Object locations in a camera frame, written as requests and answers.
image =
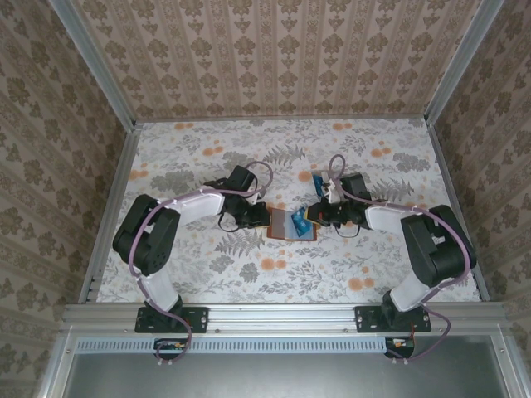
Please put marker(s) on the blue credit card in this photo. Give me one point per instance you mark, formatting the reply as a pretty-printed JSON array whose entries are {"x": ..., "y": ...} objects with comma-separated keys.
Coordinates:
[
  {"x": 318, "y": 183},
  {"x": 299, "y": 224}
]

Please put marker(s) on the brown leather card holder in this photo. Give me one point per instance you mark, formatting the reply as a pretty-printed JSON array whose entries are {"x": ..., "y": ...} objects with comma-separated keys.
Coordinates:
[{"x": 282, "y": 226}]

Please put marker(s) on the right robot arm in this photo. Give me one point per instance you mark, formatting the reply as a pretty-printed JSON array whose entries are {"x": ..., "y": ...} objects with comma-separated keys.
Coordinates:
[{"x": 435, "y": 248}]

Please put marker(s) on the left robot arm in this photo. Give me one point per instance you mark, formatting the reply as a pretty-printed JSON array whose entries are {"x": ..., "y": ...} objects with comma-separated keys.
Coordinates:
[{"x": 145, "y": 240}]

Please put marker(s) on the floral table cover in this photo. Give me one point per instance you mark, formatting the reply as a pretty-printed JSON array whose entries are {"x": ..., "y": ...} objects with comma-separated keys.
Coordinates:
[{"x": 290, "y": 269}]

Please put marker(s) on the grey metal panel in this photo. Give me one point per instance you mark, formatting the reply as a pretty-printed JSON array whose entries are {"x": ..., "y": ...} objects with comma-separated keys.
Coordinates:
[{"x": 282, "y": 377}]

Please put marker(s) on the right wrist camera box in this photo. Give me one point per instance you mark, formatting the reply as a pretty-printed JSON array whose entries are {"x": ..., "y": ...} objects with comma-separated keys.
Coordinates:
[{"x": 330, "y": 190}]

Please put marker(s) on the long aluminium base rail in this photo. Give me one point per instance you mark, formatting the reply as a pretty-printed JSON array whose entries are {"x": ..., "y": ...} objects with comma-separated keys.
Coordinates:
[{"x": 282, "y": 317}]

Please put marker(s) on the aluminium table side rail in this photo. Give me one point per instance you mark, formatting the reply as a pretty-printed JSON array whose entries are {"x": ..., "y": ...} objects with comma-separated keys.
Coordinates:
[
  {"x": 123, "y": 166},
  {"x": 444, "y": 166}
]

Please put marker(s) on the aluminium table end rail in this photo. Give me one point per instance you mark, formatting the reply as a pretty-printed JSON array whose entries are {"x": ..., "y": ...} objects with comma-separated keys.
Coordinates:
[{"x": 282, "y": 118}]

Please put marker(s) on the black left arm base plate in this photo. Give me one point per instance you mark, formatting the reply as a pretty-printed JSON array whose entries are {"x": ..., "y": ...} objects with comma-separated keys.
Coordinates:
[{"x": 199, "y": 319}]

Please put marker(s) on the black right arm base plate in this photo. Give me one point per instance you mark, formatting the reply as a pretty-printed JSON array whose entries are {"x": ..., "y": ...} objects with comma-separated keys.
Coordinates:
[{"x": 365, "y": 319}]

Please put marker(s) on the aluminium frame post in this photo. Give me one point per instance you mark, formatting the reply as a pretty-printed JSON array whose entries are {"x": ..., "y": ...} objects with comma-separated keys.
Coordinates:
[
  {"x": 101, "y": 70},
  {"x": 459, "y": 62}
]

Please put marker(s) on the aluminium panel frame rail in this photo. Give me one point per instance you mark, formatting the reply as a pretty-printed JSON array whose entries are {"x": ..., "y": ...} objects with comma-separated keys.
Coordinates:
[
  {"x": 507, "y": 365},
  {"x": 58, "y": 360}
]

